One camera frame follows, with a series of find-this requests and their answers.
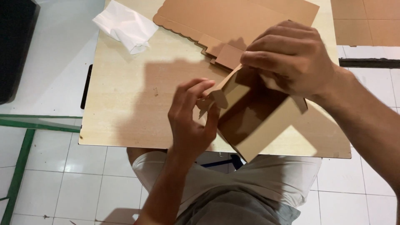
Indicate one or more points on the black box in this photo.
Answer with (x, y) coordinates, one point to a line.
(15, 47)

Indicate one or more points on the white crumpled cloth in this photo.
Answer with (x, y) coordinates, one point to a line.
(126, 25)

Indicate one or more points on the black table bracket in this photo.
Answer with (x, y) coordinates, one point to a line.
(86, 87)

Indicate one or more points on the person's right hand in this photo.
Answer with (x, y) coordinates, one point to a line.
(300, 62)

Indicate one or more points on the person's grey shirt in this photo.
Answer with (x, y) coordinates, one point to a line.
(237, 209)

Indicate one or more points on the brown cardboard sheets on floor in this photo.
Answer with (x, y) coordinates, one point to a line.
(365, 22)

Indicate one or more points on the person's left hand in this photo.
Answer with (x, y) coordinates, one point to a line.
(184, 125)

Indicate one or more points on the black bar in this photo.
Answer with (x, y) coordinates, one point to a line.
(368, 63)

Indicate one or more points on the green metal frame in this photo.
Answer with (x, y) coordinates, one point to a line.
(18, 165)

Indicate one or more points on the flat brown cardboard sheet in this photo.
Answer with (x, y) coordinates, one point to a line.
(231, 22)

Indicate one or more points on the person's white shorts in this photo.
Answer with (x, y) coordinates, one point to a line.
(265, 178)

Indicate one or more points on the brown cardboard box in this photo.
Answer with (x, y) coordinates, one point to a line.
(265, 131)

